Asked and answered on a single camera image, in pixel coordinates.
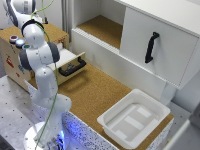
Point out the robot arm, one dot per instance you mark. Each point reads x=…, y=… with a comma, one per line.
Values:
x=45, y=85

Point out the white cabinet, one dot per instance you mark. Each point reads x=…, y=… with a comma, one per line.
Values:
x=110, y=63

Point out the wooden drawer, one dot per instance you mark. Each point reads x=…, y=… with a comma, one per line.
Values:
x=68, y=56

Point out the white plastic box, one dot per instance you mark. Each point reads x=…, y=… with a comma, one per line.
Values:
x=133, y=121

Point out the white sliding door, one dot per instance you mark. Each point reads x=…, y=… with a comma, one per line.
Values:
x=173, y=53

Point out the green button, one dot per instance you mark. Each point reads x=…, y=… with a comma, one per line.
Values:
x=25, y=47

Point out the blue button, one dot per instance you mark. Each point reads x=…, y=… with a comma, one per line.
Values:
x=20, y=42

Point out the wooden drawer box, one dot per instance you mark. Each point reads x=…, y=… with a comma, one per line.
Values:
x=10, y=68

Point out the red button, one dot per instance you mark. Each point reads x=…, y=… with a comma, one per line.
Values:
x=13, y=38

